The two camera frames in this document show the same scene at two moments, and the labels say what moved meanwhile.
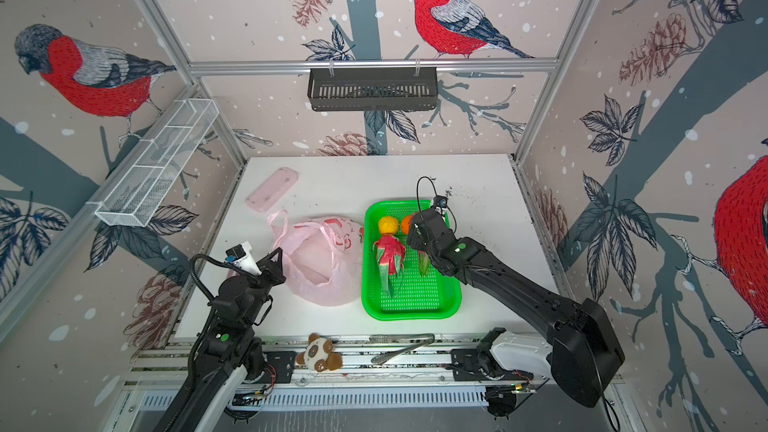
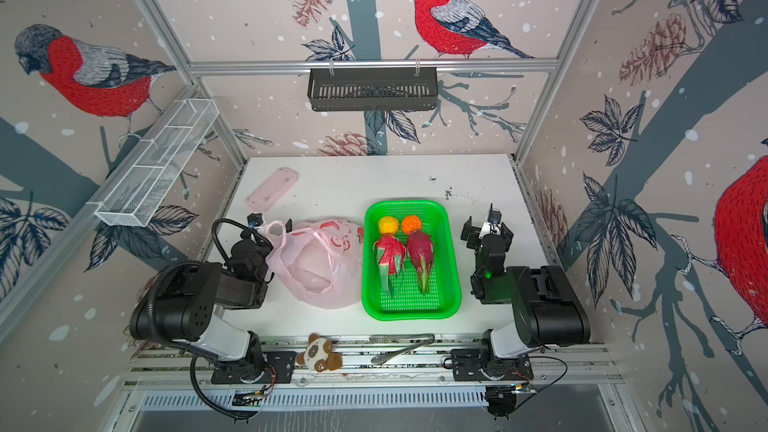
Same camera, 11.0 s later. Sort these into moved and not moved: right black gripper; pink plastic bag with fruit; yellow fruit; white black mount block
Moved: right black gripper; white black mount block
Not moved: pink plastic bag with fruit; yellow fruit
